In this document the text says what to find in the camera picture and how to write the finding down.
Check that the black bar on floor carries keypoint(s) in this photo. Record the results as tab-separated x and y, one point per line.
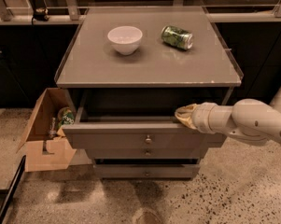
6	195

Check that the cardboard box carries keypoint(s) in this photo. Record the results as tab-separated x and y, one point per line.
42	152

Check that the grey middle drawer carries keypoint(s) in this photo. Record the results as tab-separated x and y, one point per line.
145	153

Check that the grey bottom drawer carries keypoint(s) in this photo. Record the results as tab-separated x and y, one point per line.
175	171

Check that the grey top drawer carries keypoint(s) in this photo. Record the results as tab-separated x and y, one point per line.
125	131

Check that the grey drawer cabinet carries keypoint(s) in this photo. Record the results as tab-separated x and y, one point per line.
156	79

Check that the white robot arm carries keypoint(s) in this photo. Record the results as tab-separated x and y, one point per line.
249	121

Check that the small black device on ledge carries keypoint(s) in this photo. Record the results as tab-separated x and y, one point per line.
41	14

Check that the green soda can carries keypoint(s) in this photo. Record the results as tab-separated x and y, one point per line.
177	37

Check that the white ceramic bowl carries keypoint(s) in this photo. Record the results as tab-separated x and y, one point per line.
125	39

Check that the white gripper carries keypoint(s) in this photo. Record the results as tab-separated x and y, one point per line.
201	117

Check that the yellow sponge in box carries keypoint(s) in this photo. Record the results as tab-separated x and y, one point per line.
60	132

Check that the green chip bag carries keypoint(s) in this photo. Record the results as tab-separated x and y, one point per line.
65	116

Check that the clear plastic bottle in box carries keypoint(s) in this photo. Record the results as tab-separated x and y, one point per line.
52	128

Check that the grey drawer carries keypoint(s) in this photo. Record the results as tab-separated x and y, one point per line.
125	131
175	171
145	153

